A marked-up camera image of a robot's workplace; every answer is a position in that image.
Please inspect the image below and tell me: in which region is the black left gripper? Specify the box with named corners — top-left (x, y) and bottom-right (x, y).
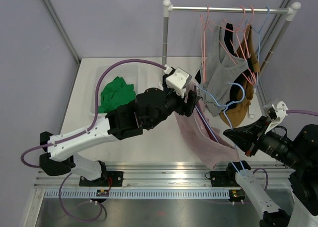
top-left (147, 75), bottom-right (200, 129)

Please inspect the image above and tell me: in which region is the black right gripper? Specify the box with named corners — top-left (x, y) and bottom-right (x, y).
top-left (225, 114), bottom-right (309, 169)

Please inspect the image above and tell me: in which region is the pink tank top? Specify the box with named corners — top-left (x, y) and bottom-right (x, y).
top-left (173, 79), bottom-right (240, 170)

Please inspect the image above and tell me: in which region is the black tank top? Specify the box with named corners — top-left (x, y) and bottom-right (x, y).
top-left (194, 22), bottom-right (249, 106)

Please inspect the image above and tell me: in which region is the grey tank top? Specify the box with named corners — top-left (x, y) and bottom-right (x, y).
top-left (199, 25), bottom-right (249, 117)

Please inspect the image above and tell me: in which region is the green tank top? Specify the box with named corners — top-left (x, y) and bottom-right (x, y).
top-left (98, 76), bottom-right (136, 113)

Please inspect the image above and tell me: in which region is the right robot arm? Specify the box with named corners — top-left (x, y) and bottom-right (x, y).
top-left (223, 116), bottom-right (318, 227)

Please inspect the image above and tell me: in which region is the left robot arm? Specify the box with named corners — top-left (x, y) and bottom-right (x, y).
top-left (39, 88), bottom-right (199, 187)

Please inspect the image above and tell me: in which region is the brown tank top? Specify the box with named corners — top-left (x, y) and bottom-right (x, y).
top-left (219, 32), bottom-right (260, 128)

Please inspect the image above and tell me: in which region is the white plastic basket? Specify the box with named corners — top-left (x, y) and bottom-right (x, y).
top-left (88, 64), bottom-right (142, 116)

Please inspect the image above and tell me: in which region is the white metal clothes rack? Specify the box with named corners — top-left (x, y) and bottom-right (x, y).
top-left (161, 0), bottom-right (302, 70)

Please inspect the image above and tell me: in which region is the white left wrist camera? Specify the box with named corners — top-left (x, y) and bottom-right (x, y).
top-left (164, 65), bottom-right (192, 98)

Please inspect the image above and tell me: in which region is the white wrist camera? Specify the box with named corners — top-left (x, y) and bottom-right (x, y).
top-left (164, 65), bottom-right (192, 98)
top-left (263, 100), bottom-right (289, 134)

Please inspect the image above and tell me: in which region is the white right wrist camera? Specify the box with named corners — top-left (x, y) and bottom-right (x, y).
top-left (263, 100), bottom-right (289, 134)

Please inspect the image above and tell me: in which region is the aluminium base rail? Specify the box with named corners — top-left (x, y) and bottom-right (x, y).
top-left (33, 161), bottom-right (294, 191)

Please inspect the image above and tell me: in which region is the white slotted cable duct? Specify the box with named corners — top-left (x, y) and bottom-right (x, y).
top-left (44, 189), bottom-right (230, 199)

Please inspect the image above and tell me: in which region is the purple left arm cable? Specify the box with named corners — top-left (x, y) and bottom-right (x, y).
top-left (20, 59), bottom-right (167, 168)

